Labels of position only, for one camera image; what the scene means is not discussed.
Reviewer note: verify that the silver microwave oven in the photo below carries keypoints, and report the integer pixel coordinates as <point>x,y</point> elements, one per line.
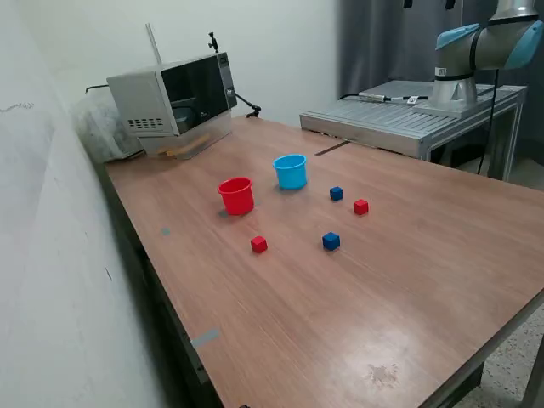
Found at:
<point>140,98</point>

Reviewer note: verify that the thin white rod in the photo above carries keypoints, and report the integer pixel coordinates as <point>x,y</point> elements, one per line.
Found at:
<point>153,42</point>

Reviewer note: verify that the aluminium robot base table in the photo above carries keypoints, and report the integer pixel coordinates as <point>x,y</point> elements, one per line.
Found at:
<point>382,119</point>

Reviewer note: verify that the red cube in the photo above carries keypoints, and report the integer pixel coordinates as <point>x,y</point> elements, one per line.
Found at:
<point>360,207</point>
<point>258,245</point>

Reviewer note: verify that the blue cube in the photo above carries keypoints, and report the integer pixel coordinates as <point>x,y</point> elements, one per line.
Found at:
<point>331,241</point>
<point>336,194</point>

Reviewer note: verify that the small grey tape mark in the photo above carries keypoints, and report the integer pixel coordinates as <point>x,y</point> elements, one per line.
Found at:
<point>165,231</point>

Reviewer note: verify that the blue plastic cup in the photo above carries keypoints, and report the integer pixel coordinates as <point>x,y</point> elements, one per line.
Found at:
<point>291,176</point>

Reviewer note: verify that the dark grey curtain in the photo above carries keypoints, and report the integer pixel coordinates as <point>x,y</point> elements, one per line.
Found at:
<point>382,42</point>

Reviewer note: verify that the small black camera mount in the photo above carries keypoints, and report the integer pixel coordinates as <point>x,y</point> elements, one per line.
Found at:
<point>211,42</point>

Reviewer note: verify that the red plastic cup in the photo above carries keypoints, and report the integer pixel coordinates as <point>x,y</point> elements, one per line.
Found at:
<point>236,200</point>

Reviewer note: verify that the clear acrylic microwave stand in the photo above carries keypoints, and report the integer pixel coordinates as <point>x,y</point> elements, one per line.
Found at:
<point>212,127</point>

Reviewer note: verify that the wooden stick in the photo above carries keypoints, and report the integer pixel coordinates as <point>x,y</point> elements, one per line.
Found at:
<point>187,146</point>

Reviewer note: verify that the long grey tape strip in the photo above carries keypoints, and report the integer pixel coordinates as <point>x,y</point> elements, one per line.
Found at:
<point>205,338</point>

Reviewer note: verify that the silver blue UR5e robot arm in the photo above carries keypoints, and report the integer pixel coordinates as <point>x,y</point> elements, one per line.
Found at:
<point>489,47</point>

